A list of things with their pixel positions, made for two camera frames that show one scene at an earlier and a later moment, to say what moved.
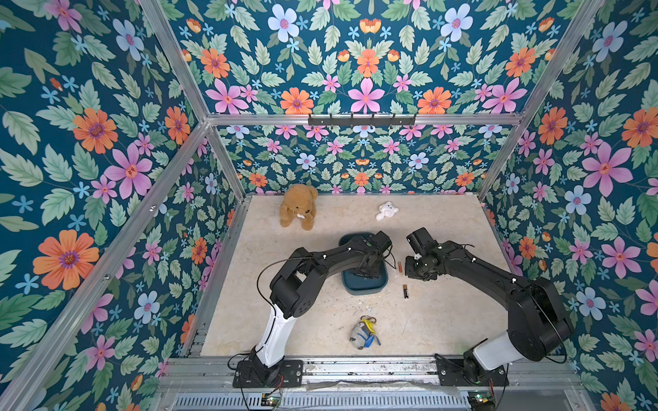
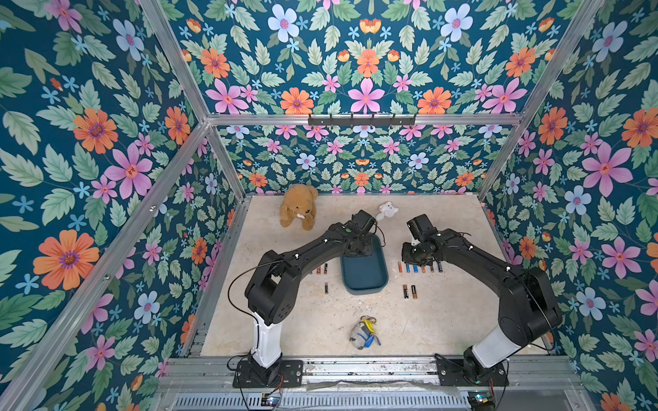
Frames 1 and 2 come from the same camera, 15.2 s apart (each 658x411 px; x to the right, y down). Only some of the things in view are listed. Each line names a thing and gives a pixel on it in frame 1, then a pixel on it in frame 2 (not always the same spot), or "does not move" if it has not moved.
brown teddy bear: x=300 y=201 does not move
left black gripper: x=377 y=271 → x=367 y=250
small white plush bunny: x=386 y=210 does not move
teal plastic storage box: x=355 y=283 does not move
